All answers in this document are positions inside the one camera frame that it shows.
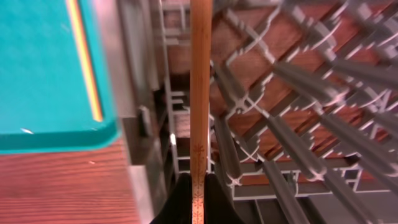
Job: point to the teal serving tray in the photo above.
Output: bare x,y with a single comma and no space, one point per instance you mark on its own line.
45,106

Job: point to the wooden chopstick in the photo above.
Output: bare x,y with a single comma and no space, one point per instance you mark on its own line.
200,22
76,19

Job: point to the grey dish rack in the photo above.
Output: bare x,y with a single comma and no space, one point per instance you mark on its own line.
134,35

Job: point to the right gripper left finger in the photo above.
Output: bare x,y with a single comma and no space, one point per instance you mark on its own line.
178,207

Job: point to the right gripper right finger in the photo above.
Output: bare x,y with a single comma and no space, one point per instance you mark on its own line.
218,209

